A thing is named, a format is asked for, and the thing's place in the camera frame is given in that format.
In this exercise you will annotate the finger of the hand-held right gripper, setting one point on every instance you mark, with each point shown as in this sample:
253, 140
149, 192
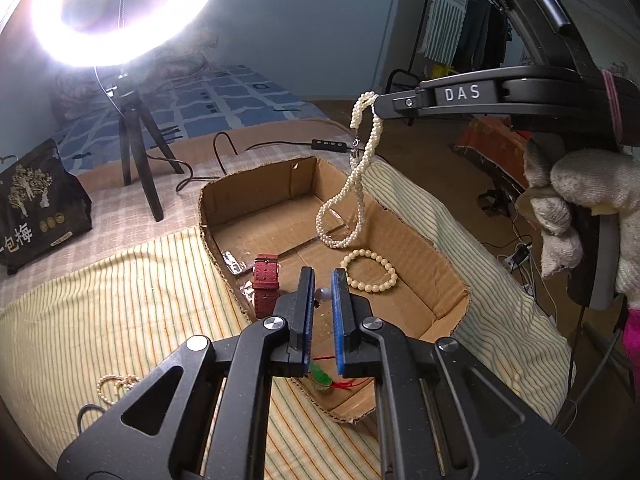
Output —
460, 94

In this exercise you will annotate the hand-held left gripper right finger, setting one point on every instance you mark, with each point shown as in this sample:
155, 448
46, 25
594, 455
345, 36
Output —
340, 320

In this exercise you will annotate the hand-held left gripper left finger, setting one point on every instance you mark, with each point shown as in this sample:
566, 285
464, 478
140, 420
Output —
307, 310

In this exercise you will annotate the small pearl earring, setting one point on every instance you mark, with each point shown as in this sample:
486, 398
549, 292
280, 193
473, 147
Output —
324, 294

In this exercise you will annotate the cardboard box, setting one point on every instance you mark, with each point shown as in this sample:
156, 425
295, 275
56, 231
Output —
415, 270

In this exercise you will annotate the person's right hand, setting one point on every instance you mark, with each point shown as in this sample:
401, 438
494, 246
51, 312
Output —
600, 180

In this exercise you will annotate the yellow crate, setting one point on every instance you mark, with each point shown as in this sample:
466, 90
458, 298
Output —
442, 71

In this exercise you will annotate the dark green hanging garment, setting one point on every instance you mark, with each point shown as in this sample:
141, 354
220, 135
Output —
475, 30

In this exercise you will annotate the black clothes rack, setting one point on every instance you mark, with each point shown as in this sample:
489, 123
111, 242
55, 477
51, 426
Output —
391, 82

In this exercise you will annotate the black hanging garment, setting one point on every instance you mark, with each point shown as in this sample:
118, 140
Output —
497, 35

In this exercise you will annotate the striped hanging towel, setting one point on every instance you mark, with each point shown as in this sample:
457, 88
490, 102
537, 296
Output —
445, 15

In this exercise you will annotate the beige plaid sheet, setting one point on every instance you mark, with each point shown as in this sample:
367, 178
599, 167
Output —
150, 240

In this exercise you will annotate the yellow striped sheet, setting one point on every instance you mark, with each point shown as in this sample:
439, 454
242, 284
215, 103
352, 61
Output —
125, 300

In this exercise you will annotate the black tripod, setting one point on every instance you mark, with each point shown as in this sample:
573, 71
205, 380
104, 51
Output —
145, 170

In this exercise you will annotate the blue patterned bedsheet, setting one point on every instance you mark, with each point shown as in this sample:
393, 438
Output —
225, 105

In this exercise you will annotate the green bangle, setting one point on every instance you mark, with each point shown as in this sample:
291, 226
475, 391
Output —
85, 406

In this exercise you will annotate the black snack bag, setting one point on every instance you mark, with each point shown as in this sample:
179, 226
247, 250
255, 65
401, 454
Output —
40, 210

